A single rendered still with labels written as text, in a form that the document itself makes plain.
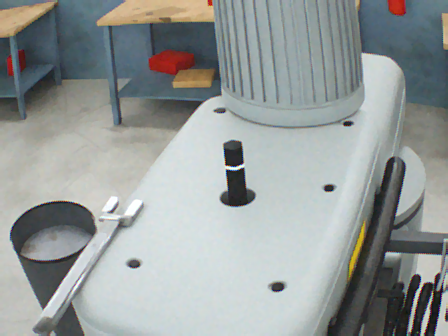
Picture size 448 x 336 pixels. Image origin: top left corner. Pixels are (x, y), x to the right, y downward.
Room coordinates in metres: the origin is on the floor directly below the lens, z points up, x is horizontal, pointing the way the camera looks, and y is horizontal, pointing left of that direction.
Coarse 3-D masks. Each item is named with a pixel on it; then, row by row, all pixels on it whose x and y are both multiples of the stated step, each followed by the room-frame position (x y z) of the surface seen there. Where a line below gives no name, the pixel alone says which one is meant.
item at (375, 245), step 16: (400, 160) 0.82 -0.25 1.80; (384, 176) 0.80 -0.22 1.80; (400, 176) 0.79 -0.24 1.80; (384, 192) 0.75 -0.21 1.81; (400, 192) 0.76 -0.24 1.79; (384, 208) 0.71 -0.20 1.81; (384, 224) 0.68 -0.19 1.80; (368, 240) 0.65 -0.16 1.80; (384, 240) 0.65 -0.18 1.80; (368, 256) 0.62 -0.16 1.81; (384, 256) 0.63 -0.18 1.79; (368, 272) 0.59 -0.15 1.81; (352, 288) 0.57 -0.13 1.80; (368, 288) 0.56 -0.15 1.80; (352, 304) 0.54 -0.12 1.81; (368, 304) 0.54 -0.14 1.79; (336, 320) 0.52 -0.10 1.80; (352, 320) 0.51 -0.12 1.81
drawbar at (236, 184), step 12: (228, 144) 0.65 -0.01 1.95; (240, 144) 0.65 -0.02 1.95; (228, 156) 0.65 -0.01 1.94; (240, 156) 0.65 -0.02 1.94; (240, 168) 0.65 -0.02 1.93; (228, 180) 0.65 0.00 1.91; (240, 180) 0.64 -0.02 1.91; (228, 192) 0.65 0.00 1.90; (240, 192) 0.64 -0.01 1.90; (240, 204) 0.64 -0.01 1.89
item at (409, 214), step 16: (400, 144) 1.29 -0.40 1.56; (416, 160) 1.21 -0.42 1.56; (416, 176) 1.15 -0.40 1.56; (416, 192) 1.09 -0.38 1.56; (400, 208) 1.04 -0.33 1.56; (416, 208) 1.06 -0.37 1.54; (400, 224) 1.03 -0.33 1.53; (416, 224) 1.07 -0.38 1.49; (400, 256) 0.94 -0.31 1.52; (416, 256) 1.17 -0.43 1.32; (384, 272) 0.94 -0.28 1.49; (400, 272) 0.96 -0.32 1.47; (384, 288) 0.94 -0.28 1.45; (384, 304) 0.93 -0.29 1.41; (368, 320) 0.95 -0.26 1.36; (384, 320) 0.94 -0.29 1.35
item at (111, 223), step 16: (112, 208) 0.64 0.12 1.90; (112, 224) 0.61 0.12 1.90; (128, 224) 0.61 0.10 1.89; (96, 240) 0.58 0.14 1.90; (80, 256) 0.56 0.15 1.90; (96, 256) 0.56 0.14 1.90; (80, 272) 0.53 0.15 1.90; (64, 288) 0.50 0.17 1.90; (48, 304) 0.48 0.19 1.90; (64, 304) 0.48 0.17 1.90; (48, 320) 0.45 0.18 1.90
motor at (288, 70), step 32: (224, 0) 0.84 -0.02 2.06; (256, 0) 0.80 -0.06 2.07; (288, 0) 0.79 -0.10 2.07; (320, 0) 0.79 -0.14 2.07; (352, 0) 0.84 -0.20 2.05; (224, 32) 0.84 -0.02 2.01; (256, 32) 0.80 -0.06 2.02; (288, 32) 0.79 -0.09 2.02; (320, 32) 0.79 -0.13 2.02; (352, 32) 0.83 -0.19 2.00; (224, 64) 0.85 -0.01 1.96; (256, 64) 0.81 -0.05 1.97; (288, 64) 0.79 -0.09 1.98; (320, 64) 0.79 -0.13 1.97; (352, 64) 0.82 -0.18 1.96; (224, 96) 0.86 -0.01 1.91; (256, 96) 0.81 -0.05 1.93; (288, 96) 0.79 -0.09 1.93; (320, 96) 0.79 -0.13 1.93; (352, 96) 0.81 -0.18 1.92
